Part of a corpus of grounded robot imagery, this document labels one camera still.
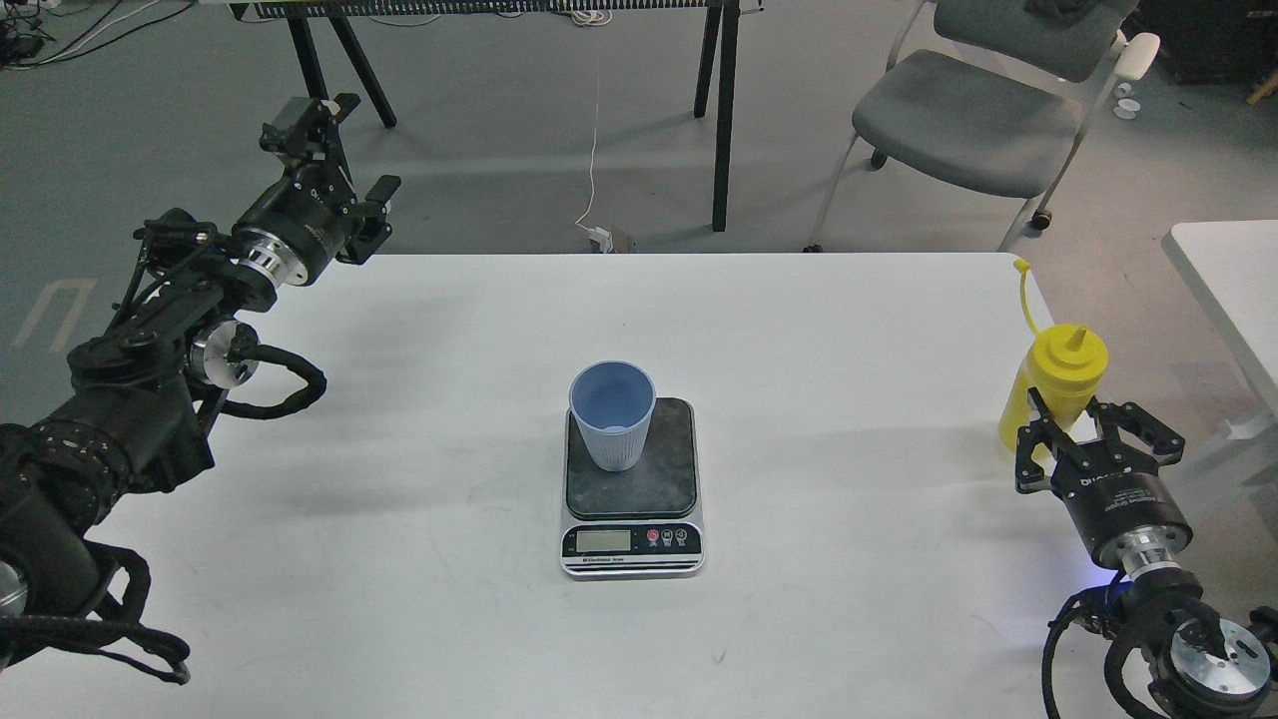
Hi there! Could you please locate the yellow squeeze bottle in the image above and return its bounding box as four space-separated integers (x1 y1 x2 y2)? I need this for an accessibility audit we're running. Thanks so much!
996 259 1109 453

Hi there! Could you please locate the white hanging cable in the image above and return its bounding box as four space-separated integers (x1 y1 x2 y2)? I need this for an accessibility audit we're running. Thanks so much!
575 10 603 232

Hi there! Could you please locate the floor cables top left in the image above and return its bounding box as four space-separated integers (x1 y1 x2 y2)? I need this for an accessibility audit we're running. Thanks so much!
0 0 190 69

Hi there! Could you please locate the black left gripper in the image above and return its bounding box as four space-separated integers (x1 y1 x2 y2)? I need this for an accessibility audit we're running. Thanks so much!
233 95 403 289

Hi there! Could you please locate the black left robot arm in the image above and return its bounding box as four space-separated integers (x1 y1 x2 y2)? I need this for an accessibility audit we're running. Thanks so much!
1 95 400 685

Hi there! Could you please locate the black-legged background table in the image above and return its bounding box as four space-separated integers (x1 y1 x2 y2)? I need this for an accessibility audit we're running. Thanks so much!
230 1 743 234

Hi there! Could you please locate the digital kitchen scale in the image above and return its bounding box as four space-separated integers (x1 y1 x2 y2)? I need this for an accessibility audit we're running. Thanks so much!
560 397 705 581

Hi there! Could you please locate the white side table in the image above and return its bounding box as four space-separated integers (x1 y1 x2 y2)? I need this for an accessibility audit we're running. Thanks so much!
1162 220 1277 412

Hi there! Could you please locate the blue plastic cup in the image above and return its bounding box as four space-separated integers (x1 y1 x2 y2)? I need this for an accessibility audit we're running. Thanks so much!
569 360 656 473

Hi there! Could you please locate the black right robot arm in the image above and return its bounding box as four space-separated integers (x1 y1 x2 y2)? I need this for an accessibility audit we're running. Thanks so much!
1013 388 1275 718

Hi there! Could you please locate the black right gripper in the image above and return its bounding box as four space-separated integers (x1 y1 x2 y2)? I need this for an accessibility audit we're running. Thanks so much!
1013 387 1194 570

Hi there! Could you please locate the grey office chair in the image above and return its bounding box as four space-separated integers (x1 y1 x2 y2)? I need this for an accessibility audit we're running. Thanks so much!
851 1 1162 252

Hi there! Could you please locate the white power adapter on floor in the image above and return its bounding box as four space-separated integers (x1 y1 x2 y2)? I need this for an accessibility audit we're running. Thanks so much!
585 225 636 255

